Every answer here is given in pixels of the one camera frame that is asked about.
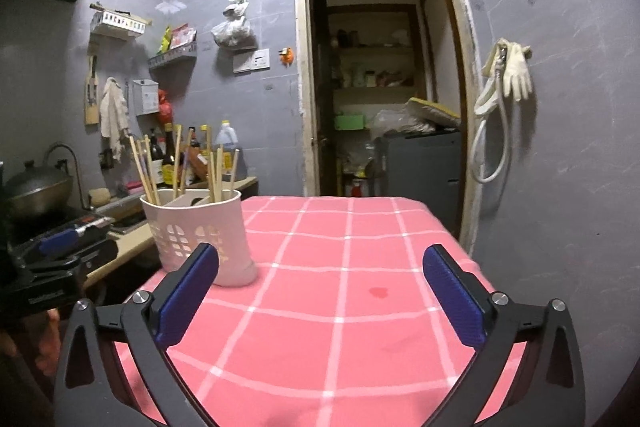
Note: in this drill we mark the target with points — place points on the green box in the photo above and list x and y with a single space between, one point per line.
349 122

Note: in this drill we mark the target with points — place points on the hanging clear plastic bag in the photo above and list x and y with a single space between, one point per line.
231 32

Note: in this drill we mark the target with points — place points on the wooden storage shelving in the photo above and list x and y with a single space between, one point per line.
375 57

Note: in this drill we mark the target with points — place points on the white plastic utensil holder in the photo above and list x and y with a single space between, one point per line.
225 232

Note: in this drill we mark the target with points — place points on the hanging white cloth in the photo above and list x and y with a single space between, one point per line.
114 112

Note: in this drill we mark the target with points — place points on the grey wall shelf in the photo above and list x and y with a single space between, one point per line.
172 59

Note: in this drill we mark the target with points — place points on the pale wooden door frame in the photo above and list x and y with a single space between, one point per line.
302 82

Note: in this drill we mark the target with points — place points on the red snack packet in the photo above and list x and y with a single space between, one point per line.
183 36

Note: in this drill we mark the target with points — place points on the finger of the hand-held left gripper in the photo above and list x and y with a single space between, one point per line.
57 242
95 257

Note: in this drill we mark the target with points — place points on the grey cabinet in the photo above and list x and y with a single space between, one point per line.
420 177

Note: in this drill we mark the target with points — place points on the cream rubber gloves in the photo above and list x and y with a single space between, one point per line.
517 72

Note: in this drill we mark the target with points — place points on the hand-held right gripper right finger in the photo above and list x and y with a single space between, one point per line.
456 302

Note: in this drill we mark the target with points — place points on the dark bottle yellow label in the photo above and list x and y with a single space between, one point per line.
170 167

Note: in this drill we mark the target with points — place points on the bunch of wooden chopsticks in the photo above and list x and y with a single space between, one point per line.
216 177

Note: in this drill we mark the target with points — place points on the red white bottle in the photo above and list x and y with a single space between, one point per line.
356 188

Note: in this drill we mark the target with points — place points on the black cooktop stove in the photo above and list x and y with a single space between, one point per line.
30 227

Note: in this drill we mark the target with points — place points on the wooden wall knife block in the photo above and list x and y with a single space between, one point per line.
91 97

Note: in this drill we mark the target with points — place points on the sauce bottle yellow cap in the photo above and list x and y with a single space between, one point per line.
206 139

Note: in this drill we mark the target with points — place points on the yellow green snack packet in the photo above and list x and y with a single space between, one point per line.
165 41

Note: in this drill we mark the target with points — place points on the yellow sponge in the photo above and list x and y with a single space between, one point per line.
100 197

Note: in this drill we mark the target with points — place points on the white wall box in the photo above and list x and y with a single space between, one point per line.
146 98

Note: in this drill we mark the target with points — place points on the orange wall plug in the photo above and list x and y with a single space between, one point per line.
286 56

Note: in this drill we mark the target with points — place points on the dark bottle white label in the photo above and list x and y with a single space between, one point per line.
156 162

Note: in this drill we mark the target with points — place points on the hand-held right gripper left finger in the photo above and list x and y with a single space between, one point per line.
185 302

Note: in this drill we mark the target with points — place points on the white wall basket rack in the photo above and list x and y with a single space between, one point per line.
120 26

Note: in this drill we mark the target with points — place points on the white wall switch socket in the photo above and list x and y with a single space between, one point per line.
251 61

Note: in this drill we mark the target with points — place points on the yellow edged cushion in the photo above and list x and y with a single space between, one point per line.
432 112

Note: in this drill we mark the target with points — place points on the person's left hand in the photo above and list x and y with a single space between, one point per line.
49 342

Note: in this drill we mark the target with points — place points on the large oil jug yellow cap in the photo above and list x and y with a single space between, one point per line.
227 142

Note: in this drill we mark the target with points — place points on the crumpled clear plastic bags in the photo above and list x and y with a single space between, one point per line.
395 122

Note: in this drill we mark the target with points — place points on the red plastic bag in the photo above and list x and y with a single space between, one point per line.
165 109

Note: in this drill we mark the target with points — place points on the pink checked tablecloth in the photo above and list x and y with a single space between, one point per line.
340 332

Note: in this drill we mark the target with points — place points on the metal wok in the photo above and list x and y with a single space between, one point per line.
37 192

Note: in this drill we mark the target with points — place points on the metal kitchen faucet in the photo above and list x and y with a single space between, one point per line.
65 152

